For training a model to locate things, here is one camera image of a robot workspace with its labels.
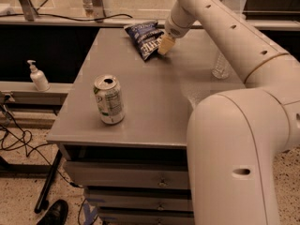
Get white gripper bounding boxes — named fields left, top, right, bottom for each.
left=157, top=14, right=188, bottom=55

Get blue chip bag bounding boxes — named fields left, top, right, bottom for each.
left=124, top=21, right=164, bottom=61

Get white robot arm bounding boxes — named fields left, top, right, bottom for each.
left=158, top=0, right=300, bottom=225

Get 7up soda can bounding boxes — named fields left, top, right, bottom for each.
left=93, top=74, right=125, bottom=125

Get clear plastic water bottle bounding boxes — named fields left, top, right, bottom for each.
left=212, top=52, right=230, bottom=80

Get grey drawer cabinet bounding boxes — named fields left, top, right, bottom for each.
left=46, top=27, right=248, bottom=225

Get white pump soap bottle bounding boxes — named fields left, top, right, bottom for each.
left=27, top=60, right=50, bottom=92

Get top grey drawer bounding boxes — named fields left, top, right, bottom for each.
left=63, top=161, right=189, bottom=189

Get grey drawer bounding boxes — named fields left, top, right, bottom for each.
left=84, top=189, right=193, bottom=212
left=98, top=208, right=195, bottom=225
left=63, top=161, right=189, bottom=189

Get middle grey drawer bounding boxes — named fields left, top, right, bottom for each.
left=84, top=189, right=193, bottom=212

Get bottom grey drawer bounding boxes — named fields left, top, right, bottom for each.
left=98, top=208, right=195, bottom=225

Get black metal table leg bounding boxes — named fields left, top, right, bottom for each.
left=34, top=151, right=62, bottom=214

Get black shoe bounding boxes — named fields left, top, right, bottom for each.
left=37, top=200, right=68, bottom=225

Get black cable on ledge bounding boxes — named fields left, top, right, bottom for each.
left=0, top=12, right=133, bottom=23

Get middle metal frame post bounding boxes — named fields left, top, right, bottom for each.
left=91, top=0, right=105, bottom=22

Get metal frame post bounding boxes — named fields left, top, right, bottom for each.
left=91, top=0, right=105, bottom=22
left=19, top=0, right=37, bottom=22

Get left metal frame post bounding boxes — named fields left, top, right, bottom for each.
left=19, top=0, right=37, bottom=22

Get black floor cables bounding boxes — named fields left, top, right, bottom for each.
left=0, top=92, right=83, bottom=189

